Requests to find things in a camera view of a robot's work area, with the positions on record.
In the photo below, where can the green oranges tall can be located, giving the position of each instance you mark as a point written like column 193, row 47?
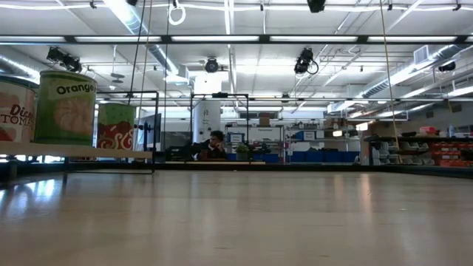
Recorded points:
column 64, row 111

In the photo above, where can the diced tomatoes tall can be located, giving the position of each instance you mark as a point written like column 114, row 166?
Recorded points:
column 16, row 114

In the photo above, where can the small potted plant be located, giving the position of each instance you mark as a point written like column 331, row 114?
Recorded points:
column 242, row 149

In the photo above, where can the white sign board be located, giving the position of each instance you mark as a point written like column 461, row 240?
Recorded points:
column 264, row 134

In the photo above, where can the person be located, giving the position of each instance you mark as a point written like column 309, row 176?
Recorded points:
column 212, row 147

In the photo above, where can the cardboard box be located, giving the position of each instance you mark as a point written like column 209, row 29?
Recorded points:
column 264, row 120

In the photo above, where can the light wooden desk top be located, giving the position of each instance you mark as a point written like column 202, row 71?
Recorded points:
column 221, row 162

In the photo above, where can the white column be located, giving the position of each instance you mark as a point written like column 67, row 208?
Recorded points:
column 206, row 118

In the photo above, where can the round black ceiling device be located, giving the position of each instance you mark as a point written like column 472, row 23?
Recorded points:
column 211, row 65

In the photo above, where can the dark monitor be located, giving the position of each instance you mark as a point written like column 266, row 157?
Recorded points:
column 151, row 127

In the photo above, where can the shelving with blue bins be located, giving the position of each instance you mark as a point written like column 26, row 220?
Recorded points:
column 321, row 156

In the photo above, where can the overhead beam with light strips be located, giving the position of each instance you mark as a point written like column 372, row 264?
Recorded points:
column 221, row 38

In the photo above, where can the black rack white items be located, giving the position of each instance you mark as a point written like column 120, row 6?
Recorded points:
column 395, row 139

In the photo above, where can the light wooden board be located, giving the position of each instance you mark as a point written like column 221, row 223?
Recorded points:
column 74, row 150

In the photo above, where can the rack with orange bins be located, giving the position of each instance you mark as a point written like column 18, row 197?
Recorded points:
column 447, row 153

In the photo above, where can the black background rig frame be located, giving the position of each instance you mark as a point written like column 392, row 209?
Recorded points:
column 220, row 95

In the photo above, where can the black aluminium table frame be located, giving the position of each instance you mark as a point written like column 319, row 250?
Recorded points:
column 314, row 167

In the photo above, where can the silver ceiling duct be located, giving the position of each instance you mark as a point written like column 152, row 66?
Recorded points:
column 406, row 72
column 159, row 55

